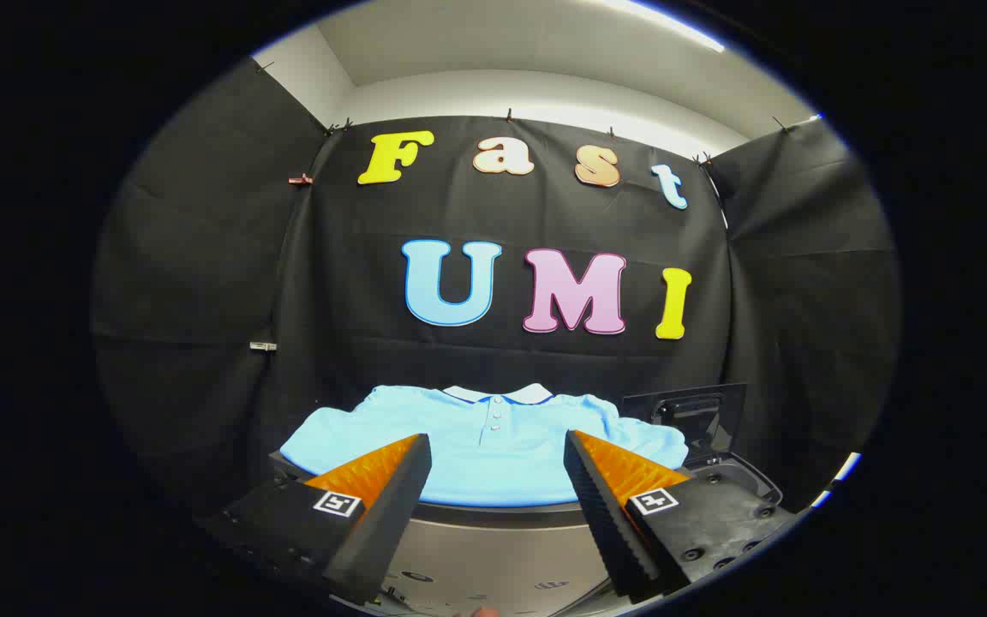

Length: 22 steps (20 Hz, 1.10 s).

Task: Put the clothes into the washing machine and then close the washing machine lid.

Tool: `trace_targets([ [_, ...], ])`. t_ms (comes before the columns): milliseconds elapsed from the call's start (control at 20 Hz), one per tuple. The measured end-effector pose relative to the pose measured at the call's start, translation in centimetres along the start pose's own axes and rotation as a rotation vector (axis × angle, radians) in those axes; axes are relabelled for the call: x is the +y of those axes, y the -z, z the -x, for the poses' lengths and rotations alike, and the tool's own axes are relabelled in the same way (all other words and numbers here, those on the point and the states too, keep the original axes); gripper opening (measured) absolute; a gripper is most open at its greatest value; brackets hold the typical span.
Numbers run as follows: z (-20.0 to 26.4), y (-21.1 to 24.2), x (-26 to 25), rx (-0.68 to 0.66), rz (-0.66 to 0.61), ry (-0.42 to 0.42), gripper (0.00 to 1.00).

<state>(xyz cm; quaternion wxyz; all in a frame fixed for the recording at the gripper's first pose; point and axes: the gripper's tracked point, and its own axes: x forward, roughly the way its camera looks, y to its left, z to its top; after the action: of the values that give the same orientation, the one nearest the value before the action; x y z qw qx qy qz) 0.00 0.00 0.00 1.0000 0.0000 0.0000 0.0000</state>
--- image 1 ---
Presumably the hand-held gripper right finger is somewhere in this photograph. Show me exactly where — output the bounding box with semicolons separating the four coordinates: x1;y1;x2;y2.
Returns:
564;430;795;601

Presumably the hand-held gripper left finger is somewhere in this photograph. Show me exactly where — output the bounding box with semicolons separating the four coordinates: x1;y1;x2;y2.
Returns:
198;433;433;606

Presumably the light blue polo shirt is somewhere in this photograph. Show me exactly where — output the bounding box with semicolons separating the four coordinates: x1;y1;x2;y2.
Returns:
279;383;690;507

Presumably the black backdrop cloth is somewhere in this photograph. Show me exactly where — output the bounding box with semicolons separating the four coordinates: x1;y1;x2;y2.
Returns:
91;56;901;517

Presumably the row of black clips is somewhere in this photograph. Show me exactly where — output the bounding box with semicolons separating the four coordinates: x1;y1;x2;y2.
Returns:
254;60;794;166

